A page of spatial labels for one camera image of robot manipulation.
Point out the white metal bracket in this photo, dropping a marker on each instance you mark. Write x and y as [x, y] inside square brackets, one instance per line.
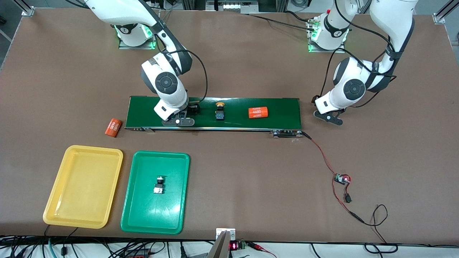
[231, 233]

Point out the red LED display module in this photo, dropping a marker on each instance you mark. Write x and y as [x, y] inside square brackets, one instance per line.
[236, 245]

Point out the yellow push button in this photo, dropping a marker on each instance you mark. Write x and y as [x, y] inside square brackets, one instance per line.
[219, 111]

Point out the aluminium right arm base plate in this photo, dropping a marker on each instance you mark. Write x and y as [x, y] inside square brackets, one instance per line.
[123, 47]

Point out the yellow plastic tray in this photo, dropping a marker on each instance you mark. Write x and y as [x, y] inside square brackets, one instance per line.
[82, 186]

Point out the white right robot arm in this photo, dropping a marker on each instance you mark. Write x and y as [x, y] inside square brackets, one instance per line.
[166, 82]

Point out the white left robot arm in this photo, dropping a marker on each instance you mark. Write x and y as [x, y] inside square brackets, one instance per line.
[353, 89]

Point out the black inline connector lead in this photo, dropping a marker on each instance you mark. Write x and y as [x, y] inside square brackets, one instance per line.
[347, 198]

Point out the green conveyor belt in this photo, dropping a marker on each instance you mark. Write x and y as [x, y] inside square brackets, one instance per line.
[287, 113]

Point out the red alligator clip lead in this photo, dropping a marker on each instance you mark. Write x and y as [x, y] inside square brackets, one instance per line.
[261, 248]

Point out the green plastic tray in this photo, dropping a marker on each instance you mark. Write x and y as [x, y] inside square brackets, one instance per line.
[143, 215]

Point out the green push button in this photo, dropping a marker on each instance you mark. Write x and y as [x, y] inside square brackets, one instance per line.
[158, 185]

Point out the aluminium left arm base plate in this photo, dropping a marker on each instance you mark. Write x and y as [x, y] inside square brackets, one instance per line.
[326, 51]

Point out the orange 4680 cylinder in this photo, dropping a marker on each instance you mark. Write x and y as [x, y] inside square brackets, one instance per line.
[113, 128]
[258, 112]

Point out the small controller circuit board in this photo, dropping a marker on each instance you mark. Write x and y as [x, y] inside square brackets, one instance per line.
[341, 178]

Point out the grey metal pole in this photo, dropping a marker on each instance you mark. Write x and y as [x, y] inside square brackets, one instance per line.
[218, 249]

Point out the aluminium frame profile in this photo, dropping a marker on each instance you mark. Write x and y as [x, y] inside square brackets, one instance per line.
[439, 18]
[28, 10]

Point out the aluminium frame post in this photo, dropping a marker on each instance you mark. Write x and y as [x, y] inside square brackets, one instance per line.
[281, 4]
[186, 3]

